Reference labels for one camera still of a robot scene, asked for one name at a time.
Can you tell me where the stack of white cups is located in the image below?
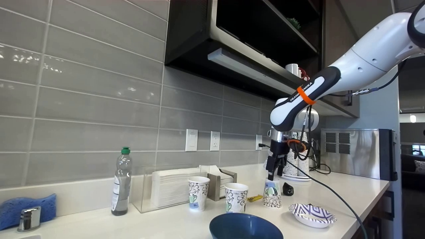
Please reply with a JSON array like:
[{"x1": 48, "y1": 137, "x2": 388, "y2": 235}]
[{"x1": 283, "y1": 131, "x2": 309, "y2": 180}]

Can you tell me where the clear plastic bottle green cap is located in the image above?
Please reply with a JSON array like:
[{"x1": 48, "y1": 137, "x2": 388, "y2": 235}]
[{"x1": 111, "y1": 147, "x2": 133, "y2": 215}]

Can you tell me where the blue sponge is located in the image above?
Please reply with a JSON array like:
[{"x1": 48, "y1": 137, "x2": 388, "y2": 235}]
[{"x1": 0, "y1": 192, "x2": 58, "y2": 232}]

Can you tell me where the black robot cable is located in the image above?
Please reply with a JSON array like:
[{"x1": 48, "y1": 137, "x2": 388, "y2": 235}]
[{"x1": 285, "y1": 65, "x2": 400, "y2": 239}]

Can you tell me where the stainless appliance on counter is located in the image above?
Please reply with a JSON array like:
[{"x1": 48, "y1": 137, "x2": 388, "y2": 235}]
[{"x1": 320, "y1": 129, "x2": 397, "y2": 180}]

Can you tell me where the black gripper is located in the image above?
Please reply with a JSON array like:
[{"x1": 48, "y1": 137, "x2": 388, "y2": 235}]
[{"x1": 267, "y1": 129, "x2": 289, "y2": 180}]

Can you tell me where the blue patterned paper plate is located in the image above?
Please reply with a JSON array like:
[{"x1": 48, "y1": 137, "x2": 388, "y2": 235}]
[{"x1": 289, "y1": 203, "x2": 336, "y2": 228}]

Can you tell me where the small black object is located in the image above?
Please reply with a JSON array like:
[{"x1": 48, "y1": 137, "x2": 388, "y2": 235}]
[{"x1": 283, "y1": 182, "x2": 293, "y2": 196}]

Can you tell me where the dark blue bowl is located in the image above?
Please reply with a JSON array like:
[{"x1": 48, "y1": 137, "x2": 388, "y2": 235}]
[{"x1": 210, "y1": 212, "x2": 283, "y2": 239}]

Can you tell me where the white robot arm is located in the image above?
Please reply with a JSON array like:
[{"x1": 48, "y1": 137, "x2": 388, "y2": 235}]
[{"x1": 269, "y1": 1, "x2": 425, "y2": 133}]

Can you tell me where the chrome faucet part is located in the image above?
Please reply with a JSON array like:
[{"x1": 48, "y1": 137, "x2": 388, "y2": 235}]
[{"x1": 17, "y1": 206, "x2": 41, "y2": 231}]

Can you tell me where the white wall outlet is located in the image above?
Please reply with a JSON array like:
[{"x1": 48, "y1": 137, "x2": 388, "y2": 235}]
[
  {"x1": 184, "y1": 129, "x2": 198, "y2": 151},
  {"x1": 210, "y1": 131, "x2": 220, "y2": 151}
]

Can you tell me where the clear acrylic napkin holder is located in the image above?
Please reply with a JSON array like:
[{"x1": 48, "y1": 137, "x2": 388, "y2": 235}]
[{"x1": 130, "y1": 167, "x2": 207, "y2": 212}]

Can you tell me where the orange cable clip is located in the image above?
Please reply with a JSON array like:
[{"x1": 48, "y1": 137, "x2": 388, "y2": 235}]
[{"x1": 296, "y1": 86, "x2": 315, "y2": 105}]

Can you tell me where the upside-down patterned paper cup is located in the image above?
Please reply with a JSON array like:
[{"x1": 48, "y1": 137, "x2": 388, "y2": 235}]
[{"x1": 263, "y1": 179, "x2": 281, "y2": 208}]

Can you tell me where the dark overhead cabinet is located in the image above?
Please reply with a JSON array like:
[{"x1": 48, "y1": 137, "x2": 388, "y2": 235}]
[{"x1": 164, "y1": 0, "x2": 338, "y2": 99}]

